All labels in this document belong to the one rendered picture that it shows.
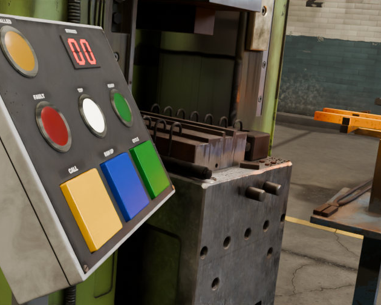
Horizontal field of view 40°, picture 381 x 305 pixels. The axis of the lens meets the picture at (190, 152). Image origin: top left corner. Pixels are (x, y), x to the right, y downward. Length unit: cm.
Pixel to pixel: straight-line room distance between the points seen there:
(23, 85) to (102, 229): 17
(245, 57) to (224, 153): 37
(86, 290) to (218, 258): 29
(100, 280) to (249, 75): 69
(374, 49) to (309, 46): 100
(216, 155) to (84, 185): 64
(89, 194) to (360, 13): 826
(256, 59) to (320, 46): 730
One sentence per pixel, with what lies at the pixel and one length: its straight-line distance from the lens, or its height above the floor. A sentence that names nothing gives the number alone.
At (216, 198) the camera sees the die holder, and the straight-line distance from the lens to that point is 109.
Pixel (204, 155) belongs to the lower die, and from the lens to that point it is 112.
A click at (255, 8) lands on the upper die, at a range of 122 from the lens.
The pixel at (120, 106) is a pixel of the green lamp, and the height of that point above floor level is 109.
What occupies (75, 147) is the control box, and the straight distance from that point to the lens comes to 59.
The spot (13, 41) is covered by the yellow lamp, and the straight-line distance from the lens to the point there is 57.
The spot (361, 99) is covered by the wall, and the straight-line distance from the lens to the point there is 867.
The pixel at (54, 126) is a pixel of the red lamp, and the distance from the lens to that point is 56.
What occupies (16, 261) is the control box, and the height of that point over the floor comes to 97.
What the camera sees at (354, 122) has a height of 102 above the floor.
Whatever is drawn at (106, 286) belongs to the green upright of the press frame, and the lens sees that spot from 123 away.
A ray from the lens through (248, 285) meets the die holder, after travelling 132.
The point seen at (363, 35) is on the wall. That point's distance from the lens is 868.
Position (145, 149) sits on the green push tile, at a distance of 74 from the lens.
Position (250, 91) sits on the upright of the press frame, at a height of 107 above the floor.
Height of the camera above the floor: 119
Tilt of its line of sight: 12 degrees down
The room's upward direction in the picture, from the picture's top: 5 degrees clockwise
